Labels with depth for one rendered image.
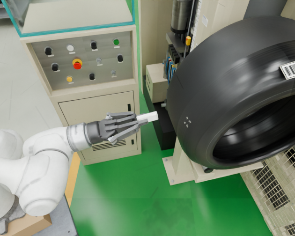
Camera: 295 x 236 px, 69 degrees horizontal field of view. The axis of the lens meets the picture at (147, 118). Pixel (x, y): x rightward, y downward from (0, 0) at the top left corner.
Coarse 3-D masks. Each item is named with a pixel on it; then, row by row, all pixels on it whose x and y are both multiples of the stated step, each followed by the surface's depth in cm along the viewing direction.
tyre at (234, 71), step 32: (224, 32) 66; (256, 32) 62; (288, 32) 60; (192, 64) 70; (224, 64) 61; (256, 64) 56; (192, 96) 67; (224, 96) 59; (256, 96) 56; (288, 96) 97; (192, 128) 67; (224, 128) 64; (256, 128) 105; (288, 128) 95; (192, 160) 84; (224, 160) 88; (256, 160) 91
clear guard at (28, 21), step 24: (24, 0) 89; (48, 0) 91; (72, 0) 93; (96, 0) 96; (120, 0) 98; (24, 24) 96; (48, 24) 99; (72, 24) 101; (96, 24) 104; (120, 24) 106
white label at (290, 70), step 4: (288, 64) 54; (292, 64) 54; (280, 68) 54; (284, 68) 54; (288, 68) 54; (292, 68) 53; (284, 72) 53; (288, 72) 53; (292, 72) 53; (288, 76) 53; (292, 76) 53
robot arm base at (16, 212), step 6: (18, 198) 101; (18, 204) 100; (12, 210) 96; (18, 210) 98; (6, 216) 94; (12, 216) 96; (18, 216) 97; (0, 222) 93; (6, 222) 94; (0, 228) 92; (6, 228) 93; (0, 234) 91
